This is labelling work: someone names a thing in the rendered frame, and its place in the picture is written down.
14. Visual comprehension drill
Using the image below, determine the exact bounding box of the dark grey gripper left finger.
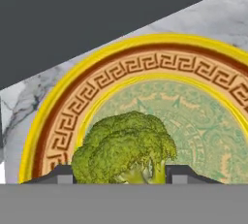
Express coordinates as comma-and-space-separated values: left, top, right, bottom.
21, 164, 78, 185

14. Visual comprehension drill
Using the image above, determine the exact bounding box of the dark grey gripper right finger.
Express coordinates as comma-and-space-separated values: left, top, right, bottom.
165, 164, 225, 185

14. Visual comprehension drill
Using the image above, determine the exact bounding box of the green broccoli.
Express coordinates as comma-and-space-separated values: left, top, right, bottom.
70, 110, 178, 185

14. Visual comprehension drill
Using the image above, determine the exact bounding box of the yellow rimmed patterned plate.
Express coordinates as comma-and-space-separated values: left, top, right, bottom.
18, 33, 248, 185

